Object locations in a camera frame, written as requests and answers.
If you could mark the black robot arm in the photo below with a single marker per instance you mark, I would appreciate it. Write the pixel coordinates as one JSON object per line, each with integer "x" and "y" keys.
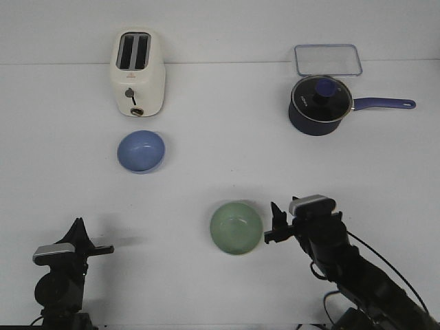
{"x": 60, "y": 292}
{"x": 379, "y": 303}

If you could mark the green bowl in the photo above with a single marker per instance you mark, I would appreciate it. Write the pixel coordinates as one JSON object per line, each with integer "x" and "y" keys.
{"x": 236, "y": 228}

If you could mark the glass pot lid blue knob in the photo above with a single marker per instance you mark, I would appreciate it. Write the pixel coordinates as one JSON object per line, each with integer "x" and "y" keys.
{"x": 322, "y": 98}

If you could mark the blue bowl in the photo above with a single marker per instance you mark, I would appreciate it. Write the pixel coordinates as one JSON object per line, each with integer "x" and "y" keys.
{"x": 141, "y": 152}

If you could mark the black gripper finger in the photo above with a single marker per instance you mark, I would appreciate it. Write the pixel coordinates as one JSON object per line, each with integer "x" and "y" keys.
{"x": 279, "y": 218}
{"x": 77, "y": 235}

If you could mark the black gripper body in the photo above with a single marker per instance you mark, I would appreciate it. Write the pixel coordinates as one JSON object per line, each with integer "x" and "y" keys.
{"x": 324, "y": 234}
{"x": 70, "y": 257}

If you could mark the white two-slot toaster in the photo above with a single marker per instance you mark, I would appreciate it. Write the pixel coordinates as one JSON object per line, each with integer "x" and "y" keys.
{"x": 137, "y": 72}

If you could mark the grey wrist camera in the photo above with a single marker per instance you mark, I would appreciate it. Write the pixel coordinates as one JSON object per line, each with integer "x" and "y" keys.
{"x": 314, "y": 205}
{"x": 53, "y": 253}

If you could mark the dark blue saucepan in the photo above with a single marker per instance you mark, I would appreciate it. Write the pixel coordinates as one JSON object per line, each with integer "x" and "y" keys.
{"x": 313, "y": 128}

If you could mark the clear container lid blue rim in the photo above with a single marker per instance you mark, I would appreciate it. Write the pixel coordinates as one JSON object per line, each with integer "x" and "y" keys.
{"x": 327, "y": 59}

